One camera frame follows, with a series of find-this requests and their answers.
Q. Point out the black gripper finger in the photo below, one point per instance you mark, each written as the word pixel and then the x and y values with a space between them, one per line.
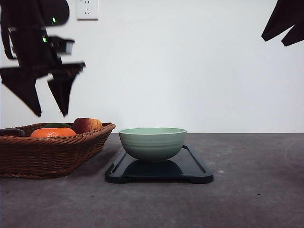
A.
pixel 294 36
pixel 285 15

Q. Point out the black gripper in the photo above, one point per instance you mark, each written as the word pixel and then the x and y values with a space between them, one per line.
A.
pixel 37 58

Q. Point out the light green bowl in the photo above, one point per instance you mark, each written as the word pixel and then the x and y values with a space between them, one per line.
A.
pixel 152 144

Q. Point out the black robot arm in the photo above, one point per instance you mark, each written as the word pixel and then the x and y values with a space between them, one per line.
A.
pixel 27 13

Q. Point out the brown wicker basket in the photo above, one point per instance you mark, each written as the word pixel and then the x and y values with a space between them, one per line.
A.
pixel 50 158

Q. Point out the green lime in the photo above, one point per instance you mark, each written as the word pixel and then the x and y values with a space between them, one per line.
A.
pixel 57 125

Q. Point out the orange tangerine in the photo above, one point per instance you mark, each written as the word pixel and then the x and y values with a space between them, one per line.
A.
pixel 53 133

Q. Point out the red yellow apple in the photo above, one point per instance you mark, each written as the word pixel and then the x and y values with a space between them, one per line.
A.
pixel 84 125

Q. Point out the dark red apple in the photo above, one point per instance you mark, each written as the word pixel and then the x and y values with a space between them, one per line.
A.
pixel 11 132

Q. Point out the dark green rectangular tray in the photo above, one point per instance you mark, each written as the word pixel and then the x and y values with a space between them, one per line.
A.
pixel 184 168

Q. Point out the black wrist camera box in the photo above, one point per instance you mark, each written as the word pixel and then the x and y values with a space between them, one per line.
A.
pixel 60 46

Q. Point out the white wall socket left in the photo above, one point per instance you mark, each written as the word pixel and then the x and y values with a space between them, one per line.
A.
pixel 87 10

